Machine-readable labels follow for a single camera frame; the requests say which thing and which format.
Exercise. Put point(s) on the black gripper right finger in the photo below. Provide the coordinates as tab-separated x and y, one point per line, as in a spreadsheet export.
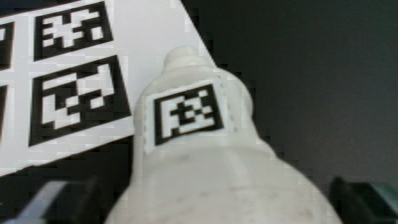
365	201

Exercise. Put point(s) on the white lamp bulb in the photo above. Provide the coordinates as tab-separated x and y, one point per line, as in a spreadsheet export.
211	178

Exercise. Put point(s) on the white marker sheet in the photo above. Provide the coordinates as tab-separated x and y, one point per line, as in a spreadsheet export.
83	52

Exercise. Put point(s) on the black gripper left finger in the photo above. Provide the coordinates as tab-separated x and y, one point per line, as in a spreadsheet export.
56	202

